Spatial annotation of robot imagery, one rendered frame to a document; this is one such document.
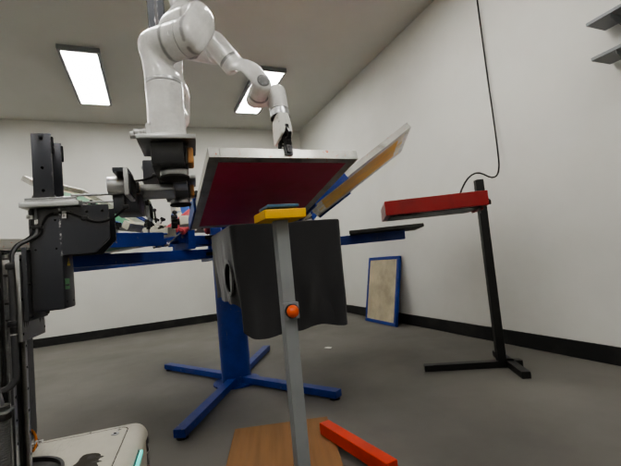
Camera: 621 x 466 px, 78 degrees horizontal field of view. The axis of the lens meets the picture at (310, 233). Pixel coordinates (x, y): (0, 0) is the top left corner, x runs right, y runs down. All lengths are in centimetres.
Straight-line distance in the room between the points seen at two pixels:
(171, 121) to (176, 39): 20
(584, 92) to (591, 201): 66
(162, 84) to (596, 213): 251
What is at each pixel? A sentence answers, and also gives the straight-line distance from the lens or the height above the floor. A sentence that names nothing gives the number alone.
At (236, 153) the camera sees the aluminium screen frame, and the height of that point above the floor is 119.
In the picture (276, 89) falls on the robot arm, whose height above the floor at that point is 146.
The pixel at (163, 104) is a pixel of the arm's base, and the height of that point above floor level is 122.
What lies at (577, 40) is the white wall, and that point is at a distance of 311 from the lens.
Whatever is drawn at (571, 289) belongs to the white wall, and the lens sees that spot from 304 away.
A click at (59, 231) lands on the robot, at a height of 94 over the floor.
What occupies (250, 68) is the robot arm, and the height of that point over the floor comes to 151.
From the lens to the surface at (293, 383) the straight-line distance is 122.
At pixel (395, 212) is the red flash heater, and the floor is 103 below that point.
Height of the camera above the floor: 80
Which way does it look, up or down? 4 degrees up
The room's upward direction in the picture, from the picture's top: 6 degrees counter-clockwise
